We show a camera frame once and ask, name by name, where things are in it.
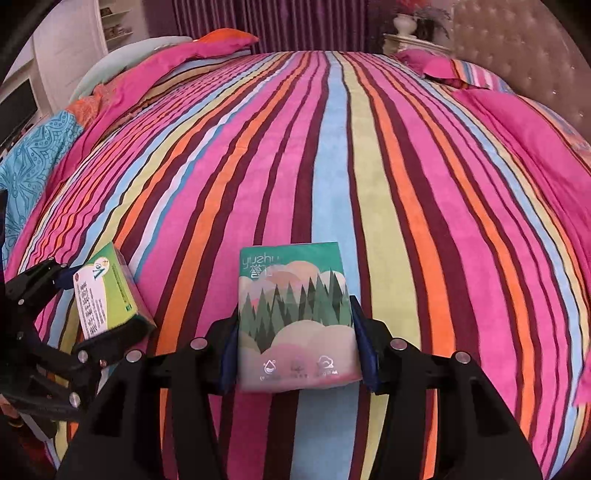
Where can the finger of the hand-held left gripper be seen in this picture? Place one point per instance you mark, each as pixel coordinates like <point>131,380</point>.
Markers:
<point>120,337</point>
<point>41,277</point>

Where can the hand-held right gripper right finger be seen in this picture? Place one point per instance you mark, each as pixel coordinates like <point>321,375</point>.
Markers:
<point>367,350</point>

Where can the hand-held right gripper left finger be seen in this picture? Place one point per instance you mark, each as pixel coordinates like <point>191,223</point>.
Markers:
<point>228,355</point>

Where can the lime green carton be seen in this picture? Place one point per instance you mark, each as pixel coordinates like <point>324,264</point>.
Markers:
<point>115,295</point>

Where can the forest print tissue pack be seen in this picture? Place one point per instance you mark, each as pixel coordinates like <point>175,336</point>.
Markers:
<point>295,314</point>

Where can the blue patterned quilt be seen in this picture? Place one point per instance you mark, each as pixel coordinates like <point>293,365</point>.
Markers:
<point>32,161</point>

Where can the striped bed sheet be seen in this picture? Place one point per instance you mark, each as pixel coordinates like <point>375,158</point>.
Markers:
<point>415,230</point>

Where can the black television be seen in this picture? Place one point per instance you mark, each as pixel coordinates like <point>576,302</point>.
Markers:
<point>16,110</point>

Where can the pale green pillow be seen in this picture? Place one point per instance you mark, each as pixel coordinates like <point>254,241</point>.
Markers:
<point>120,60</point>

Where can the pink and orange quilt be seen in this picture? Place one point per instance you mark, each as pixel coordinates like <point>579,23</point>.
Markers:
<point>152,69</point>

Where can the large pink pillow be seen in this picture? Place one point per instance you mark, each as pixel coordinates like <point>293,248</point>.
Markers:
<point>517,134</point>

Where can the pink striped pillow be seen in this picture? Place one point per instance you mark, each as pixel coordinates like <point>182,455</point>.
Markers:
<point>438,67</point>

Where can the white carved nightstand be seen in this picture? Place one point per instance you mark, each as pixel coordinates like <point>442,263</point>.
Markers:
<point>406,43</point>

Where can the white vase with flowers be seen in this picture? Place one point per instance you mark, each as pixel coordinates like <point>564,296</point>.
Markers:
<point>405,25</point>

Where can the purple curtain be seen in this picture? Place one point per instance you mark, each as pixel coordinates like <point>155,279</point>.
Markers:
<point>300,23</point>

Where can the beige tufted headboard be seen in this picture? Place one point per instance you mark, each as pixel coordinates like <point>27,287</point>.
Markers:
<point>517,46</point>

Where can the white wall cabinet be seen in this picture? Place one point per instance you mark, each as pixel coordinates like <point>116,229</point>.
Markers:
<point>64,55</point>

